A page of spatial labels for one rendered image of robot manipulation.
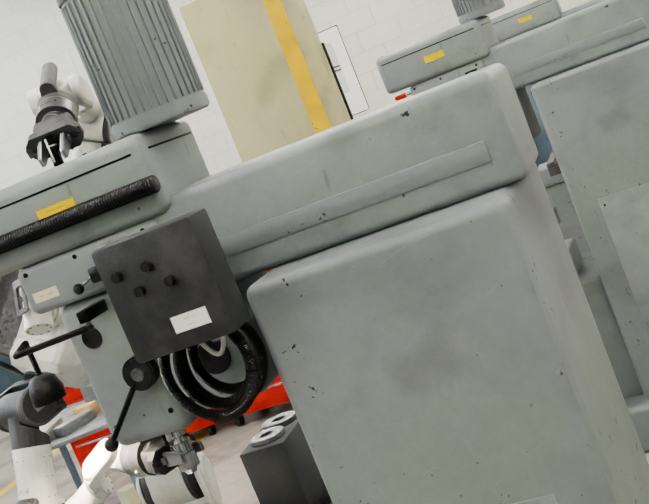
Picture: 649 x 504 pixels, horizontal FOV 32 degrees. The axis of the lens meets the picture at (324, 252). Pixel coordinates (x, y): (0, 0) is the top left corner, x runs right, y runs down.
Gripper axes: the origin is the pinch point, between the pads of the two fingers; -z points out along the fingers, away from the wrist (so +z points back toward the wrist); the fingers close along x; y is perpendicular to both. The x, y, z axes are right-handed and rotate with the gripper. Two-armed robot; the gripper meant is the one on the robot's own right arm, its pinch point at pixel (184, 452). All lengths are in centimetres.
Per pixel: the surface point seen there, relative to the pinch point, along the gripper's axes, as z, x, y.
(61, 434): 270, 129, 43
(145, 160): -27, -1, -60
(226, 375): -25.1, -1.5, -15.9
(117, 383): -2.3, -9.8, -20.5
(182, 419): -11.5, -5.2, -9.5
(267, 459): 10.5, 28.3, 16.0
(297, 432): 10.0, 39.6, 14.7
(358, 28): 526, 749, -102
